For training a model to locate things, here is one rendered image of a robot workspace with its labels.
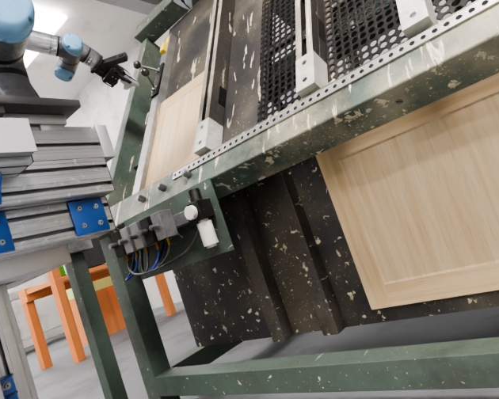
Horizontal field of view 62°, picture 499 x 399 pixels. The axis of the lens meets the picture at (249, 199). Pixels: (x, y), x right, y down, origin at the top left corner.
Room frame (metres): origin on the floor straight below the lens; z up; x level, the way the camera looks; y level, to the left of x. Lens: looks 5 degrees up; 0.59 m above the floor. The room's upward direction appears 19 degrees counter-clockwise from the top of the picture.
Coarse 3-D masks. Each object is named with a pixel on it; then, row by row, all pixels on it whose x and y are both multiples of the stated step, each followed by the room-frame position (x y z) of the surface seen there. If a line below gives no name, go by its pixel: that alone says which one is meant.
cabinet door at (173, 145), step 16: (192, 80) 1.70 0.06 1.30; (176, 96) 1.76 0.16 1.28; (192, 96) 1.65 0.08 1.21; (160, 112) 1.81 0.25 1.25; (176, 112) 1.70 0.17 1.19; (192, 112) 1.60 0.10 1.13; (160, 128) 1.75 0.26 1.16; (176, 128) 1.65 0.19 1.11; (192, 128) 1.55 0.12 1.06; (160, 144) 1.69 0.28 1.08; (176, 144) 1.60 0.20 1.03; (192, 144) 1.51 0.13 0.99; (160, 160) 1.65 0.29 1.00; (176, 160) 1.56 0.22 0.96; (192, 160) 1.46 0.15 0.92; (160, 176) 1.59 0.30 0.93
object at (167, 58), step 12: (168, 48) 1.97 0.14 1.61; (168, 60) 1.95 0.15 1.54; (168, 72) 1.93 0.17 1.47; (156, 96) 1.85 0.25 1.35; (156, 108) 1.81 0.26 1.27; (156, 120) 1.79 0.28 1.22; (144, 144) 1.75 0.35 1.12; (144, 156) 1.71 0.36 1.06; (144, 168) 1.68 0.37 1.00; (144, 180) 1.66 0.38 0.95; (132, 192) 1.66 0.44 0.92
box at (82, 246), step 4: (88, 240) 1.61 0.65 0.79; (72, 244) 1.55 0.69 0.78; (76, 244) 1.57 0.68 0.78; (80, 244) 1.58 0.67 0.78; (84, 244) 1.59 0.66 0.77; (88, 244) 1.60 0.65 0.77; (92, 244) 1.62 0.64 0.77; (68, 248) 1.54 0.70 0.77; (72, 248) 1.55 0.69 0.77; (76, 248) 1.56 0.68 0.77; (80, 248) 1.57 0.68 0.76; (84, 248) 1.59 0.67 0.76; (88, 248) 1.60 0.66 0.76; (92, 248) 1.61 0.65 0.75; (72, 252) 1.55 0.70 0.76; (76, 252) 1.56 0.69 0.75; (80, 252) 1.59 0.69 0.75; (84, 252) 1.64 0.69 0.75
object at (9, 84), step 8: (0, 72) 0.89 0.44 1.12; (8, 72) 0.90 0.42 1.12; (16, 72) 0.91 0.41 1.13; (24, 72) 0.93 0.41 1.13; (0, 80) 0.88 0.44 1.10; (8, 80) 0.89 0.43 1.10; (16, 80) 0.90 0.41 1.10; (24, 80) 0.92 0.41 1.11; (0, 88) 0.87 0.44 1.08; (8, 88) 0.88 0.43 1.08; (16, 88) 0.89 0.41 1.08; (24, 88) 0.90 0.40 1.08; (32, 88) 0.95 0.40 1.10; (24, 96) 0.89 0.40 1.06; (32, 96) 0.91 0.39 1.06
